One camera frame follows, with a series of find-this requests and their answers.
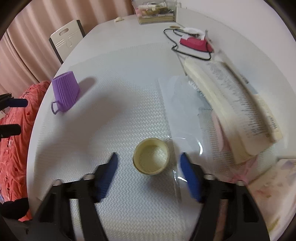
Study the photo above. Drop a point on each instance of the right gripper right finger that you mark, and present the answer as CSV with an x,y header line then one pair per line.
x,y
244,220

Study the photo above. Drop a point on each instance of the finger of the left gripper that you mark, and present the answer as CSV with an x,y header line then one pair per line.
x,y
7,131
8,101

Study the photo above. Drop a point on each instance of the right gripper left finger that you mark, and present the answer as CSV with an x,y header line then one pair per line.
x,y
53,220

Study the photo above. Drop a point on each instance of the purple silicone cup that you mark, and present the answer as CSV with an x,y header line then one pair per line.
x,y
66,91

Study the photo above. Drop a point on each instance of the beige tape roll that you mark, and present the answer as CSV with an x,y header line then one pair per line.
x,y
151,156

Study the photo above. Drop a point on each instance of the pink curtain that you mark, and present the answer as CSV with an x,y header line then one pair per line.
x,y
27,56

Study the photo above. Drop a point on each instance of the red bed quilt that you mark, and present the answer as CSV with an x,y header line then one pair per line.
x,y
14,150

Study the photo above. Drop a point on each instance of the chair with blue cushion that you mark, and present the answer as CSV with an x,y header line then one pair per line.
x,y
66,38

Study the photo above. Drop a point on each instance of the open book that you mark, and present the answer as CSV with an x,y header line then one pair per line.
x,y
246,120

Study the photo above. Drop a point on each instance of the clear plastic sheet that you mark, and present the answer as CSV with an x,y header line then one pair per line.
x,y
186,111

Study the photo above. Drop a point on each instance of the textured white table mat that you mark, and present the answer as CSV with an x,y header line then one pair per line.
x,y
120,104

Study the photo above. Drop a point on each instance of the clear storage basket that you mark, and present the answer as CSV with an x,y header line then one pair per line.
x,y
149,12

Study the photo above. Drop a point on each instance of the pink white iron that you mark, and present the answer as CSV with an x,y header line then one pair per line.
x,y
195,39

